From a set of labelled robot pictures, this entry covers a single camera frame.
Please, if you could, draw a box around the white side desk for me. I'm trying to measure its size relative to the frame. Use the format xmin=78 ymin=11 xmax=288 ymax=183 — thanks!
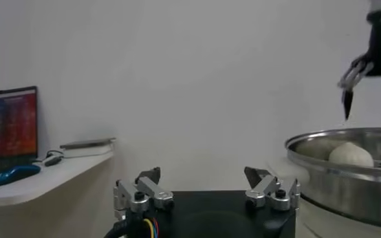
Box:
xmin=0 ymin=142 xmax=116 ymax=238

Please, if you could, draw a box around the black desk cable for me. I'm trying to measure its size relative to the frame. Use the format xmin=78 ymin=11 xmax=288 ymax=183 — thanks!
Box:
xmin=36 ymin=149 xmax=65 ymax=162

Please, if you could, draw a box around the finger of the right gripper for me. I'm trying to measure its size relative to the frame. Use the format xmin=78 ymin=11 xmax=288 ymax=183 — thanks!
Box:
xmin=337 ymin=53 xmax=375 ymax=121

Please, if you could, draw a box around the blue computer mouse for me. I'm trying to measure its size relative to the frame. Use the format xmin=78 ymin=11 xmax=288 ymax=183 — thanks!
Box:
xmin=0 ymin=164 xmax=42 ymax=188

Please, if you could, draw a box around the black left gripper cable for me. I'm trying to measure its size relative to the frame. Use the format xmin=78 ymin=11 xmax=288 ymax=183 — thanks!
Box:
xmin=104 ymin=210 xmax=160 ymax=238

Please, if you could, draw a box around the white electric cooker pot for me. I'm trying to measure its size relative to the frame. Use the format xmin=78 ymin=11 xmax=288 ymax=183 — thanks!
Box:
xmin=295 ymin=193 xmax=381 ymax=238

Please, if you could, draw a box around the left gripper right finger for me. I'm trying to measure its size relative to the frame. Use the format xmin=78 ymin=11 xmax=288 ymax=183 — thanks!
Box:
xmin=243 ymin=166 xmax=301 ymax=213

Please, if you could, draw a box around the flat white device box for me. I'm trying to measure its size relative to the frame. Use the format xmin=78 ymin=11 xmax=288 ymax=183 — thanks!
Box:
xmin=62 ymin=144 xmax=115 ymax=160

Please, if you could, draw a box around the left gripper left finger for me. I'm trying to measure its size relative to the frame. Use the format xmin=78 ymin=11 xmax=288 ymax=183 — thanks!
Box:
xmin=112 ymin=166 xmax=175 ymax=221

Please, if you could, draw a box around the stainless steel steamer basket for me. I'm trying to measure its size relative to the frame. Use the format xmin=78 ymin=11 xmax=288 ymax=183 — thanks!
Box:
xmin=285 ymin=127 xmax=381 ymax=229

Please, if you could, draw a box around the white steamed baozi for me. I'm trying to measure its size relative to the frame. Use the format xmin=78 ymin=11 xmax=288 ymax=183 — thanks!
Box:
xmin=328 ymin=142 xmax=375 ymax=168

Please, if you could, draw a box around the small black adapter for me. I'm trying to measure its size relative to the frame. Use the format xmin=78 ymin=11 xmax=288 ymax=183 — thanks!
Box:
xmin=43 ymin=155 xmax=64 ymax=168

